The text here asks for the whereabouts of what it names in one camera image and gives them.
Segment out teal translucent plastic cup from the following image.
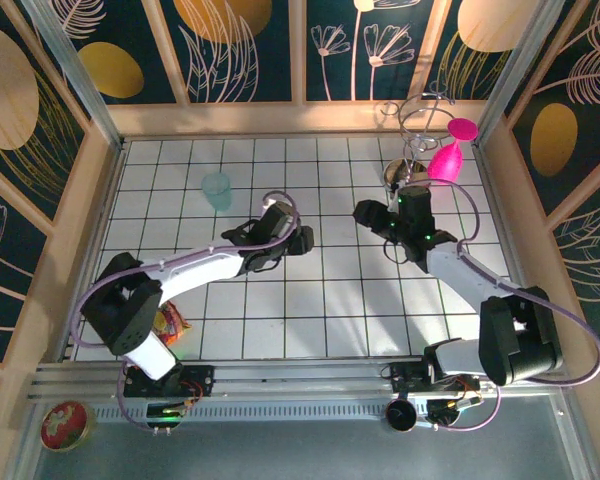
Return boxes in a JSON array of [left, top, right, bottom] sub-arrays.
[[201, 172, 233, 214]]

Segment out pink plastic wine glass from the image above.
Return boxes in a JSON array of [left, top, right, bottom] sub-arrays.
[[427, 116, 480, 185]]

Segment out colourful snack bag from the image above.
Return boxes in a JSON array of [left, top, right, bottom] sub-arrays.
[[152, 302, 192, 347]]

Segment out black round cup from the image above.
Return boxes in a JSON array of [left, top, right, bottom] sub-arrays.
[[384, 398, 419, 432]]

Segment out red round floral tin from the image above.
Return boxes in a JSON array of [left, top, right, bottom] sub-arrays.
[[39, 399, 99, 454]]

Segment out chrome wire glass stand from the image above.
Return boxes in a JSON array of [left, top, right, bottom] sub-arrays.
[[374, 82, 456, 194]]

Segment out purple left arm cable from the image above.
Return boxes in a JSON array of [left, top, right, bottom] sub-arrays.
[[69, 192, 301, 432]]

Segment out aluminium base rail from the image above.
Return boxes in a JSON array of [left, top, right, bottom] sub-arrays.
[[27, 354, 571, 401]]

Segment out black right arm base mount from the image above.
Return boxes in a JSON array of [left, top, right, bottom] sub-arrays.
[[388, 359, 481, 397]]

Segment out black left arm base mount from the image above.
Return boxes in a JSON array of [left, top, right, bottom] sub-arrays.
[[123, 363, 216, 399]]

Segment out slotted metal cable duct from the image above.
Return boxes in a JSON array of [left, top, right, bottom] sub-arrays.
[[87, 402, 396, 425]]

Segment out aluminium frame post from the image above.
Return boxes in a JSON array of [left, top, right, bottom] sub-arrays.
[[477, 0, 566, 146], [22, 0, 126, 151]]

